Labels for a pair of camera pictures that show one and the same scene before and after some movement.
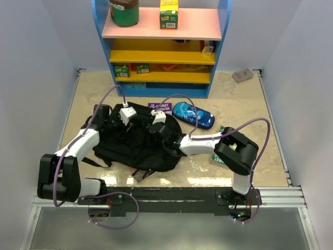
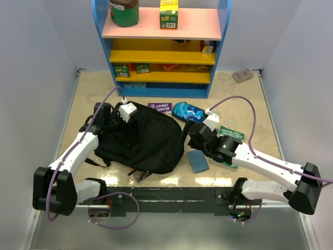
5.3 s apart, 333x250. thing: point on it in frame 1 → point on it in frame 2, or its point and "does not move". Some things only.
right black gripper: x=148 y=127 → x=183 y=133
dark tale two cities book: x=140 y=174 does not move
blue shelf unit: x=166 y=63 does not move
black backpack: x=126 y=141 does not move
